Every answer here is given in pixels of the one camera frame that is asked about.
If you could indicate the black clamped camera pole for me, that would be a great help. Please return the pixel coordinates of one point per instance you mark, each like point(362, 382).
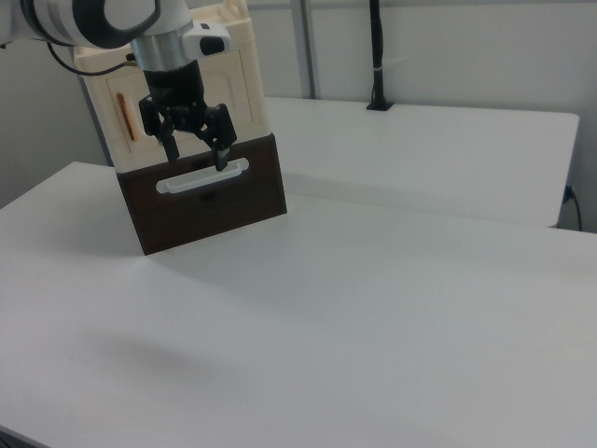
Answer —
point(377, 46)

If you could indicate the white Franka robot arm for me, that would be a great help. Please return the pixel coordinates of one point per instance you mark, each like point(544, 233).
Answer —
point(70, 18)

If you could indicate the grey partition frame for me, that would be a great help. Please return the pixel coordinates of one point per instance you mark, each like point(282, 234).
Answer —
point(308, 46)

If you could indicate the cream plastic cabinet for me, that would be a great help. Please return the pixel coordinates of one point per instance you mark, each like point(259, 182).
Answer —
point(252, 84)

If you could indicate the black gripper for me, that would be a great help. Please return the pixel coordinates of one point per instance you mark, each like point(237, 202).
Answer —
point(175, 88)

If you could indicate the dark brown wooden drawer box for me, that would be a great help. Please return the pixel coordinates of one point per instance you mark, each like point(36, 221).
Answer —
point(210, 219)

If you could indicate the cream cabinet door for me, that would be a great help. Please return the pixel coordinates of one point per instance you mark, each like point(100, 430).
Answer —
point(233, 93)

